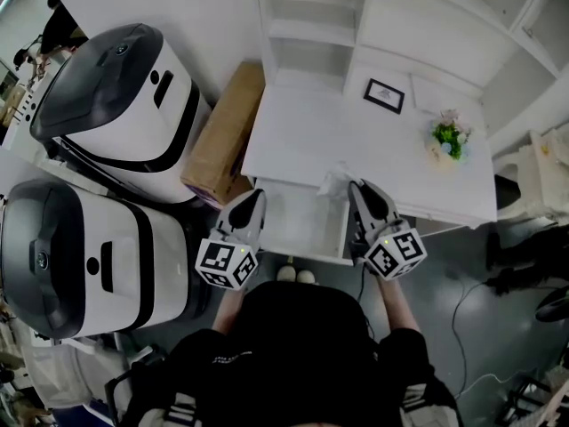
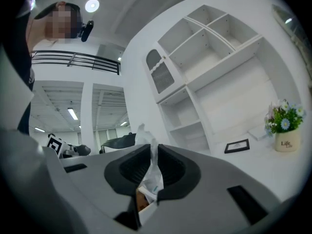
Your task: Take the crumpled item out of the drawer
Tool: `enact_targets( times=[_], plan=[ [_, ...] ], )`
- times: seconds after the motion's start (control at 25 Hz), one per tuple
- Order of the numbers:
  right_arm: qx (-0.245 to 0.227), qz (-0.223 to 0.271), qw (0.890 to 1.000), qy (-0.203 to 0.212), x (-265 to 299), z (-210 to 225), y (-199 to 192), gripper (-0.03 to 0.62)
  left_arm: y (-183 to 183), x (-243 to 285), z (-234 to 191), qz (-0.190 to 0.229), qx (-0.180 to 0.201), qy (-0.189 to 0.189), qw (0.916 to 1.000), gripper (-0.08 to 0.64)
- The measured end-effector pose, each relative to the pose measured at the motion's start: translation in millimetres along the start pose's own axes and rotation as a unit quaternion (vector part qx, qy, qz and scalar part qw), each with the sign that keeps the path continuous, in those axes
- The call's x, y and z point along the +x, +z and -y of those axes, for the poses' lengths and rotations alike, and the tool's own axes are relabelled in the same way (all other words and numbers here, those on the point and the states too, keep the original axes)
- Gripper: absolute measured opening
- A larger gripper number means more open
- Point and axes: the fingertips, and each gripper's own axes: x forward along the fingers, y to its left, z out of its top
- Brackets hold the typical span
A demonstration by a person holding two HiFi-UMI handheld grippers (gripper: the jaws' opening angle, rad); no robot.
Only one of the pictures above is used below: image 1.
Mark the person's left forearm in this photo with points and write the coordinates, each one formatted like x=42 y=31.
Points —
x=229 y=307

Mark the person's white shoe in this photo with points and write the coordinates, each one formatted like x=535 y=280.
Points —
x=306 y=277
x=286 y=274

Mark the white drawer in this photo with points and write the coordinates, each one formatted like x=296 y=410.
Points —
x=302 y=225

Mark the white plastic container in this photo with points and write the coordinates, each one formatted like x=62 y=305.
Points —
x=66 y=372

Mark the white ornate chair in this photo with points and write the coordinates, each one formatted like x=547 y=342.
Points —
x=551 y=163

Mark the brown cardboard box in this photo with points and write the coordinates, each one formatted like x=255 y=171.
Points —
x=226 y=136

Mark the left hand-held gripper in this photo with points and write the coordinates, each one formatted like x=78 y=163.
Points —
x=222 y=263

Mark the person's black shirt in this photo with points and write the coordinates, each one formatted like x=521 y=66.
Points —
x=302 y=349

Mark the white shelf unit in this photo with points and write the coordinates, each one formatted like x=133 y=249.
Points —
x=400 y=25

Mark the person's white striped trousers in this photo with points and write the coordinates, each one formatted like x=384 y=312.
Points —
x=427 y=416

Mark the black chair frame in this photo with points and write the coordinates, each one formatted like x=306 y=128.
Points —
x=111 y=394

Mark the person's right forearm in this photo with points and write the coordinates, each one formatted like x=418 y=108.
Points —
x=400 y=305

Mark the white and grey robot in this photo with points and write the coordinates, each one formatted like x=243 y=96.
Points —
x=133 y=118
x=133 y=260

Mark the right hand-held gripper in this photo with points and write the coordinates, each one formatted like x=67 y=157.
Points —
x=395 y=254

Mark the small potted flower plant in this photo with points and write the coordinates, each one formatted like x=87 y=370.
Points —
x=449 y=138

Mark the black picture frame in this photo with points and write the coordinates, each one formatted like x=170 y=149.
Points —
x=384 y=96

